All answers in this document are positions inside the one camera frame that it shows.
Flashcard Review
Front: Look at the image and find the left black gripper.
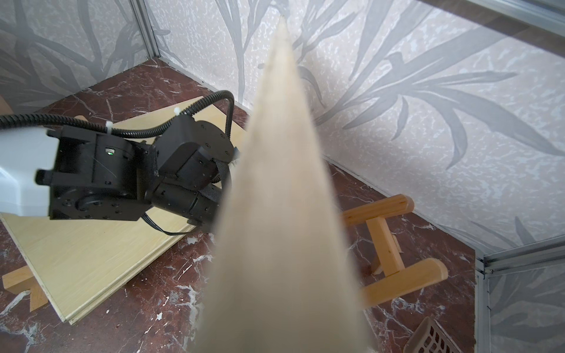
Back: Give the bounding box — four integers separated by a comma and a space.
35, 117, 235, 226

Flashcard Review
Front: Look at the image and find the light plywood board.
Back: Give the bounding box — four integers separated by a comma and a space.
1, 108, 240, 324
194, 19, 370, 352

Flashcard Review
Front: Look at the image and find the wooden easel frame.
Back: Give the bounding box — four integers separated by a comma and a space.
343, 194, 449, 309
2, 266, 49, 312

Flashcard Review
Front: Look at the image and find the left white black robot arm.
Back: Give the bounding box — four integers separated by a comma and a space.
1, 91, 238, 228

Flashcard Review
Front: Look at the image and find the brown plastic grid piece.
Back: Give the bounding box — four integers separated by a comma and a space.
403, 317, 462, 353

